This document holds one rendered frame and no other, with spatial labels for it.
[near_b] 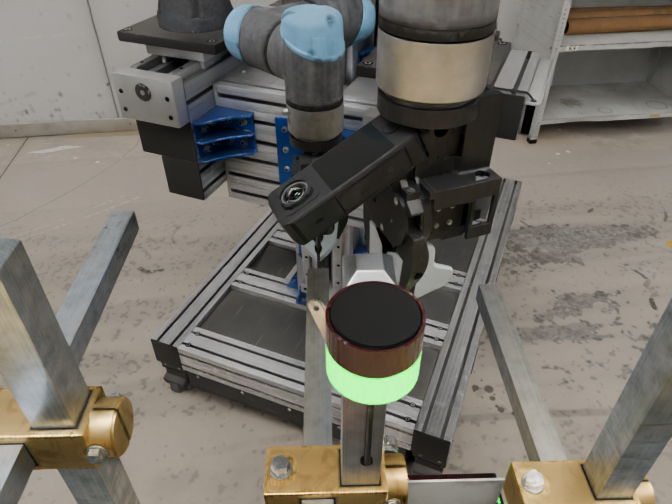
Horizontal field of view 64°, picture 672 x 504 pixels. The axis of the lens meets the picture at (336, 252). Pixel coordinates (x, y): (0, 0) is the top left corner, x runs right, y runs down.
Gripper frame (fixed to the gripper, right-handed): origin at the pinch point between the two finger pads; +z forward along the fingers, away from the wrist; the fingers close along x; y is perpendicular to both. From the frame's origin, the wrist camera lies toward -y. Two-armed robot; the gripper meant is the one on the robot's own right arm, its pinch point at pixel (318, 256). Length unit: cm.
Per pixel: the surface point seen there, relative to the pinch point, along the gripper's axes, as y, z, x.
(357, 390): -45, -26, -3
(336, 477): -38.7, -4.4, -1.8
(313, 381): -26.6, -3.4, 0.5
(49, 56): 215, 40, 137
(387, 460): -37.0, -4.3, -6.8
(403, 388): -45, -26, -6
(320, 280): -9.5, -3.4, -0.3
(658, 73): 241, 61, -197
